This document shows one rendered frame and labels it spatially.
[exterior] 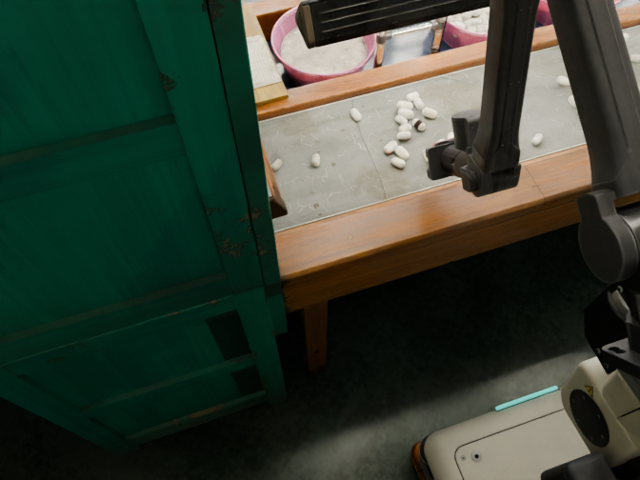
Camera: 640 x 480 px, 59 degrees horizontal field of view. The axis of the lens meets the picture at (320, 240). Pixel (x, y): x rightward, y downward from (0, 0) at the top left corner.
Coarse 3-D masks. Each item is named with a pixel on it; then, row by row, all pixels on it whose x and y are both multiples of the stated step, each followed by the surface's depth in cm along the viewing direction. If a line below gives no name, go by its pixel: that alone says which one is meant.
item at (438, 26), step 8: (424, 24) 133; (432, 24) 133; (440, 24) 133; (384, 32) 129; (392, 32) 132; (400, 32) 132; (408, 32) 132; (440, 32) 135; (376, 40) 132; (384, 40) 132; (432, 40) 138; (440, 40) 138; (376, 48) 134; (384, 48) 134; (432, 48) 140; (376, 56) 136; (376, 64) 138
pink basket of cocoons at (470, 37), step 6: (450, 24) 144; (450, 30) 147; (456, 30) 145; (462, 30) 143; (468, 30) 143; (444, 36) 152; (450, 36) 150; (462, 36) 146; (468, 36) 145; (474, 36) 144; (480, 36) 144; (486, 36) 143; (450, 42) 152; (456, 42) 150; (462, 42) 148; (468, 42) 147; (474, 42) 147
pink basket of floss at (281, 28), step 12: (288, 12) 146; (276, 24) 144; (288, 24) 148; (276, 36) 145; (372, 36) 144; (276, 48) 144; (372, 48) 141; (288, 72) 144; (300, 72) 136; (348, 72) 137; (300, 84) 144
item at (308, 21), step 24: (312, 0) 97; (336, 0) 98; (360, 0) 99; (384, 0) 100; (408, 0) 102; (432, 0) 103; (456, 0) 104; (480, 0) 105; (312, 24) 99; (336, 24) 100; (360, 24) 101; (384, 24) 102; (408, 24) 104; (312, 48) 101
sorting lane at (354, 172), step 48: (384, 96) 136; (432, 96) 136; (480, 96) 136; (528, 96) 136; (288, 144) 129; (336, 144) 129; (384, 144) 129; (432, 144) 129; (528, 144) 129; (576, 144) 129; (288, 192) 123; (336, 192) 123; (384, 192) 123
